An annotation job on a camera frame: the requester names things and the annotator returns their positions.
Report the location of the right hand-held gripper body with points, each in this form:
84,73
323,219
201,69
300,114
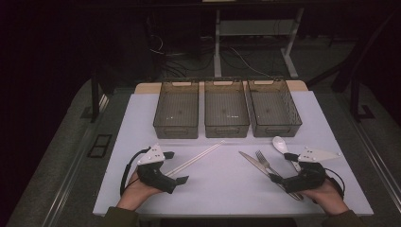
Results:
307,178

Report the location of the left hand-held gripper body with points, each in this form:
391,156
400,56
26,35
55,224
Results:
154,178

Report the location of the white ceramic spoon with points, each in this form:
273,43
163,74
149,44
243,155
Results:
280,144

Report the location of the steel fork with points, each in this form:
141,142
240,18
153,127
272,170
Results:
263,160

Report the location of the steel table knife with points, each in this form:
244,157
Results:
252,160

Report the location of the brown transparent plastic bin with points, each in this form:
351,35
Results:
226,108
177,108
271,108

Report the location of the person's left hand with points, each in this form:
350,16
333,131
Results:
134,195

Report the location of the person's right hand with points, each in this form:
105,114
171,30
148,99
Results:
329,200

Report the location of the white table mat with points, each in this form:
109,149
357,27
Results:
220,186

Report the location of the black metal stand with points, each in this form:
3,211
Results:
94,97
354,101

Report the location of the white metal desk frame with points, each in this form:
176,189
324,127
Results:
217,56

